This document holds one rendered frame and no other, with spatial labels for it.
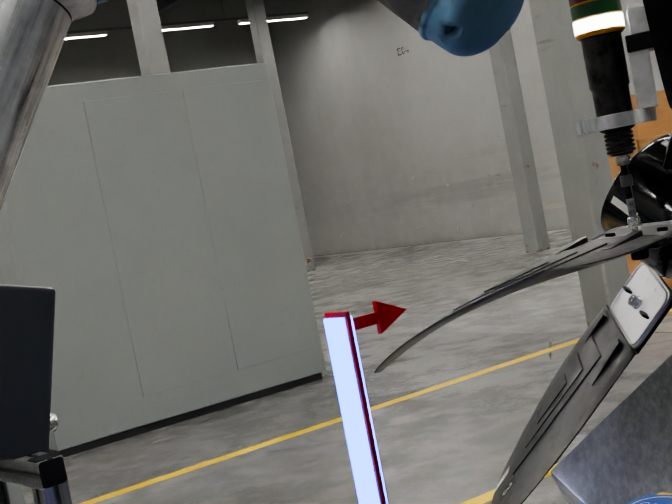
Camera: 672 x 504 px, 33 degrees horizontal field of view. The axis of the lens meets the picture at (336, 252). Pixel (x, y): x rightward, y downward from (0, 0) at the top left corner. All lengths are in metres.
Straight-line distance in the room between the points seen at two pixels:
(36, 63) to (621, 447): 0.58
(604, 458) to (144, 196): 6.46
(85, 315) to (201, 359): 0.85
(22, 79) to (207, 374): 6.57
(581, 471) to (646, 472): 0.05
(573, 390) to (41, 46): 0.60
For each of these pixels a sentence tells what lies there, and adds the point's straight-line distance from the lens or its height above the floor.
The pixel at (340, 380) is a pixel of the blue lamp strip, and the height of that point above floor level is 1.14.
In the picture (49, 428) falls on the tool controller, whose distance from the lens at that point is 1.30.
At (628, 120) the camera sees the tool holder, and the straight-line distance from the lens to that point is 1.00.
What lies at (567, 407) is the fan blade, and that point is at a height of 1.02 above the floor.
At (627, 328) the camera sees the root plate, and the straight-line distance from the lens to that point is 1.12.
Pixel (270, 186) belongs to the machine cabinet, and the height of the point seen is 1.40.
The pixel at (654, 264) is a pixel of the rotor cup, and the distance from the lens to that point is 1.08.
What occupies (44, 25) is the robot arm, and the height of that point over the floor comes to 1.45.
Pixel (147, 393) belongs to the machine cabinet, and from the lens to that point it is 7.30.
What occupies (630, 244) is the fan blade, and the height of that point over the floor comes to 1.19.
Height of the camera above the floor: 1.27
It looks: 3 degrees down
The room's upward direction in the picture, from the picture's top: 11 degrees counter-clockwise
